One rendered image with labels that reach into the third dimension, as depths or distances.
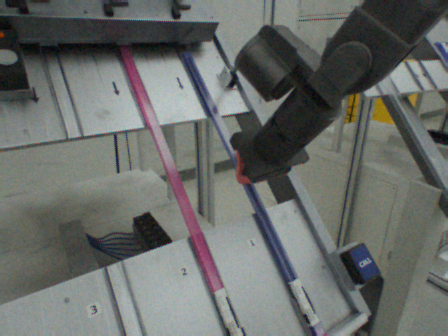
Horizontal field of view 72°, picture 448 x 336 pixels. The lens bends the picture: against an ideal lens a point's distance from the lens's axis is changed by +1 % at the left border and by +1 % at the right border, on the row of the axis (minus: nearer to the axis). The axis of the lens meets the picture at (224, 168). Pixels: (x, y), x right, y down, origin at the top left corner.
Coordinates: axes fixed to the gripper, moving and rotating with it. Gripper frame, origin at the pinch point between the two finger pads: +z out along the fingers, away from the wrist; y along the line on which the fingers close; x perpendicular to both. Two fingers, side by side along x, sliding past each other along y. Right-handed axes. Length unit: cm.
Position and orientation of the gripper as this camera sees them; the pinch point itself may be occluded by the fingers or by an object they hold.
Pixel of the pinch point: (244, 176)
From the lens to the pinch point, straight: 49.2
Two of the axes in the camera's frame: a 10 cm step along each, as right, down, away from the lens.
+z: -3.6, 4.5, 8.1
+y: -8.4, 2.2, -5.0
